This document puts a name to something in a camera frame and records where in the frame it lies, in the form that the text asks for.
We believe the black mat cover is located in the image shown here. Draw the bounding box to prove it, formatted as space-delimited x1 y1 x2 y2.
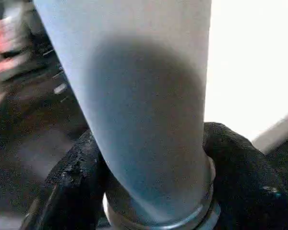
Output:
0 71 288 230

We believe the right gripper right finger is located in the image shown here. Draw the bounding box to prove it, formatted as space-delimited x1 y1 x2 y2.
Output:
203 121 288 230

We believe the white plastic table leg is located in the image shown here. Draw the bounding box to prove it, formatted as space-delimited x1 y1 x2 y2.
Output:
33 0 218 230

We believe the white plastic table top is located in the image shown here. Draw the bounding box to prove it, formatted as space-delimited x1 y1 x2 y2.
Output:
206 0 288 154

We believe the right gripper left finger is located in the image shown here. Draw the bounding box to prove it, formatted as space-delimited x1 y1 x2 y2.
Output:
21 129 116 230

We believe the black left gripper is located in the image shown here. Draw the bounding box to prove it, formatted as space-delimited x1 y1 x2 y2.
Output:
19 7 72 106

